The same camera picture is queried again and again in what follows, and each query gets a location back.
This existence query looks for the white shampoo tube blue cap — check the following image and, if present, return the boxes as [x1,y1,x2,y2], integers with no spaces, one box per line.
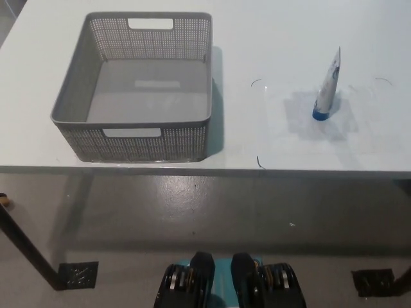
[311,46,342,122]

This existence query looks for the black teal robot torso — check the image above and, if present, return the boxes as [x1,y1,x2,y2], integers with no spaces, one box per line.
[153,252,308,308]

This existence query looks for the grey perforated plastic basket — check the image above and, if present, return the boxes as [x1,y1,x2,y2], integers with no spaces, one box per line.
[49,12,214,164]

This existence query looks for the black floor mounting plate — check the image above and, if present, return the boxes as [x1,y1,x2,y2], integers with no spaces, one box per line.
[350,268,396,298]
[58,261,100,291]

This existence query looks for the black metal table leg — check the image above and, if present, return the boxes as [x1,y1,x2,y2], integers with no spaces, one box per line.
[0,203,65,291]
[392,255,411,289]

